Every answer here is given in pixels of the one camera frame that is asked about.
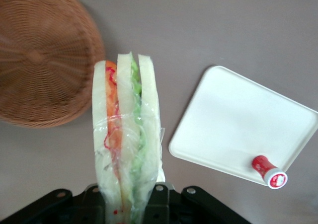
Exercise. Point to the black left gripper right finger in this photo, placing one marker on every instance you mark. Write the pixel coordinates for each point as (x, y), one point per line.
(188, 206)

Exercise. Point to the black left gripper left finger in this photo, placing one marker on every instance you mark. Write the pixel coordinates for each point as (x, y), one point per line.
(62, 209)

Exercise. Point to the plastic-wrapped triangle sandwich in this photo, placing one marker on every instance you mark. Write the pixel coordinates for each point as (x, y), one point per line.
(126, 134)

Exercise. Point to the white rectangular tray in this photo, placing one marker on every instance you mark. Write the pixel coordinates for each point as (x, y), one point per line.
(231, 119)

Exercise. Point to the round brown wicker basket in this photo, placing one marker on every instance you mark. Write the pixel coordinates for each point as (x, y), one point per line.
(44, 60)

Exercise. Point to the small red capped bottle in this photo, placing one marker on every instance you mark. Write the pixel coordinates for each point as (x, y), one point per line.
(267, 169)

